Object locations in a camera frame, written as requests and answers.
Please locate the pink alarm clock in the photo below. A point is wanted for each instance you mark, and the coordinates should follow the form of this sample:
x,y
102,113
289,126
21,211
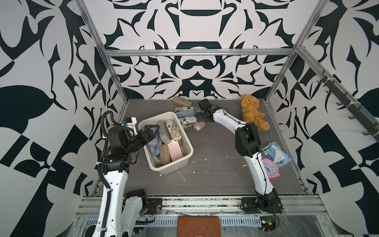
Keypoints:
x,y
271,168

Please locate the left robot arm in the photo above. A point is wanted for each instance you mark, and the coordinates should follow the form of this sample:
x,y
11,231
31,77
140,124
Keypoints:
x,y
119,211

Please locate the grey fabric case horizontal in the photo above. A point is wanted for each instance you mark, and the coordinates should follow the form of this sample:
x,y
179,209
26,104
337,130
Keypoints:
x,y
163,132

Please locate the purple case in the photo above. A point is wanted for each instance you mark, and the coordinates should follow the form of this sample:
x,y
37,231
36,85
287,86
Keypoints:
x,y
155,144

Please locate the cream plastic storage box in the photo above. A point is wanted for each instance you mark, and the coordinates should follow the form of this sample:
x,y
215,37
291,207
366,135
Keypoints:
x,y
186,146

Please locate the flag newspaper case centre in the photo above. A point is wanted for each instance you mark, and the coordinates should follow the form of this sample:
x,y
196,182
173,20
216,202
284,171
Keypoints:
x,y
199,125

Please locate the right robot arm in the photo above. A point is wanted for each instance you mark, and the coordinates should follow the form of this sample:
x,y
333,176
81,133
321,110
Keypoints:
x,y
248,145

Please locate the grey wall hook rail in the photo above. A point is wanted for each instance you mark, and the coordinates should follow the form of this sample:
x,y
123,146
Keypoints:
x,y
348,101

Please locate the tan teddy bear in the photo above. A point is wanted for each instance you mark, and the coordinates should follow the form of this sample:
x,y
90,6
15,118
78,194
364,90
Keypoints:
x,y
250,113

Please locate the newspaper flag case left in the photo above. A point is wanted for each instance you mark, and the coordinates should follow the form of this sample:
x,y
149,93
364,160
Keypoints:
x,y
187,120

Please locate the newspaper print case at back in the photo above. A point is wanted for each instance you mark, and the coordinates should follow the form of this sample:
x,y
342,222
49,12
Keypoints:
x,y
183,108

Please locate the map print glasses case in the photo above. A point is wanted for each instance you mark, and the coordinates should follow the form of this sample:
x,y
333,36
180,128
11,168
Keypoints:
x,y
173,130

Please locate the pink hard case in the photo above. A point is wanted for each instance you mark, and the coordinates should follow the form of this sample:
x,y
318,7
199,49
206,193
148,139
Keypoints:
x,y
175,150

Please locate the light blue case at back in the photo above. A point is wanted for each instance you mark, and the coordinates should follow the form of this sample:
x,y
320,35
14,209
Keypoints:
x,y
187,113

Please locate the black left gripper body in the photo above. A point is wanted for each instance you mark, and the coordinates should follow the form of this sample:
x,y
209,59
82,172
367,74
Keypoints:
x,y
136,142

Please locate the brown quilted wallet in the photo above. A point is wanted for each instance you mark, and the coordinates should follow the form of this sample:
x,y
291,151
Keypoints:
x,y
198,226

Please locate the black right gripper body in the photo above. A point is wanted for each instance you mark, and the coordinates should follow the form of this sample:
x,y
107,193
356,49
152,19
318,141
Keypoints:
x,y
201,116

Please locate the blue tissue pack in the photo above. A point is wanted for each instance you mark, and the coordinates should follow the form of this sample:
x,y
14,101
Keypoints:
x,y
273,152

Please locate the tan fabric case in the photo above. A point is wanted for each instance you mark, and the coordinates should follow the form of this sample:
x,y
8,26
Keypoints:
x,y
181,101
164,155

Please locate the pink case under newspaper case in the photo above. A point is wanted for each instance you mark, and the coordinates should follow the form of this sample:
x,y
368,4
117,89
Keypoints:
x,y
184,126

